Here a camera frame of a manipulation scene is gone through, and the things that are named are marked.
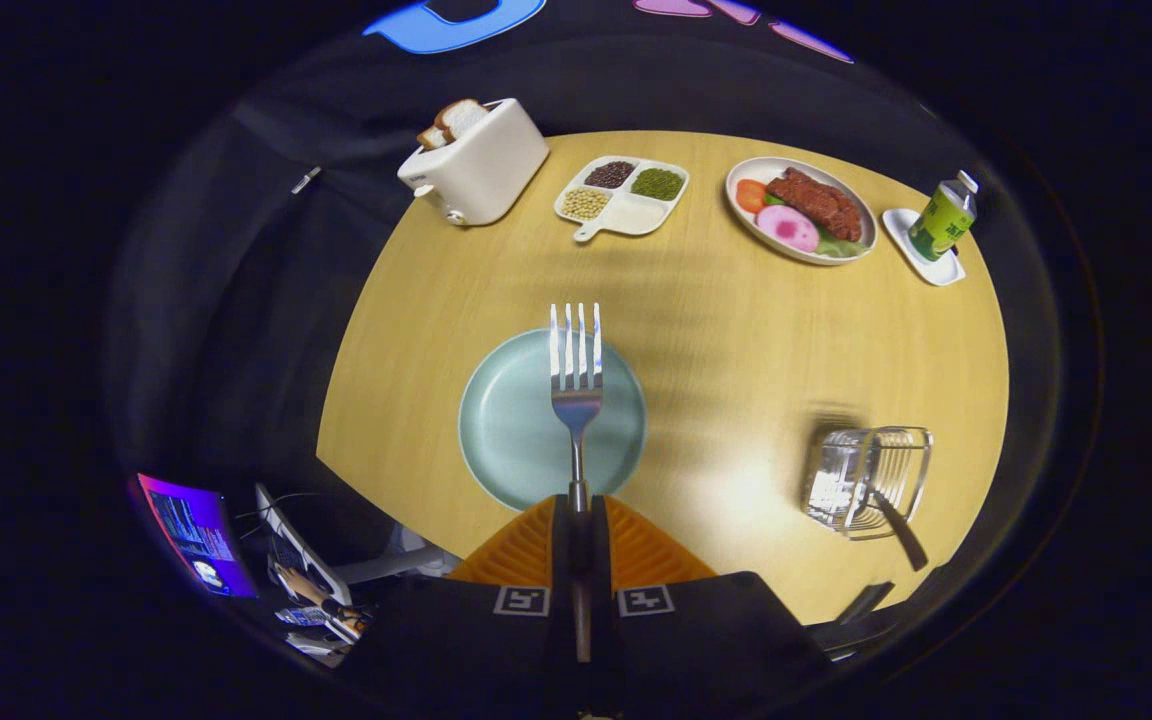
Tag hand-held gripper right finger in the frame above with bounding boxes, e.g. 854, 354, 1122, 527
581, 493, 832, 716

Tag metal fork wooden handle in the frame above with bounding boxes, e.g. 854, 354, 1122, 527
549, 302, 605, 663

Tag white toaster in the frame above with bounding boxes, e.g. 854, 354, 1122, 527
397, 97, 551, 227

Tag pink round slice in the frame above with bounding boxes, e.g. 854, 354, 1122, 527
755, 204, 821, 254

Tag lit computer monitor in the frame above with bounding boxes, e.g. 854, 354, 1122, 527
129, 473, 259, 599

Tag metal spoon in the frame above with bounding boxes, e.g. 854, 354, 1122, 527
871, 430, 930, 573

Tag white laptop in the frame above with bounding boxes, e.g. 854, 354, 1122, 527
254, 483, 354, 608

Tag white divided dish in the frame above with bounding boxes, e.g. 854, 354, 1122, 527
553, 155, 691, 244

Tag teal plate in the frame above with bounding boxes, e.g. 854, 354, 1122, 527
458, 328, 648, 512

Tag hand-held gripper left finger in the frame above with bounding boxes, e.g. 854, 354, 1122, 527
346, 493, 582, 716

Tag perforated metal basket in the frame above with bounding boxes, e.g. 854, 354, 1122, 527
802, 425, 934, 542

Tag large toast slice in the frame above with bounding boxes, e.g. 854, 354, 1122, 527
433, 98, 490, 143

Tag green label drink bottle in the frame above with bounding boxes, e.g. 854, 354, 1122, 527
907, 170, 980, 263

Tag brown meat piece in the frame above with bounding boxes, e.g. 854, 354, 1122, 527
765, 167, 864, 243

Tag white food plate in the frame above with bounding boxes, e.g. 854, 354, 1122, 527
725, 156, 878, 266

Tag white coaster tray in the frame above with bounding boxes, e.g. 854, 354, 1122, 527
882, 207, 967, 288

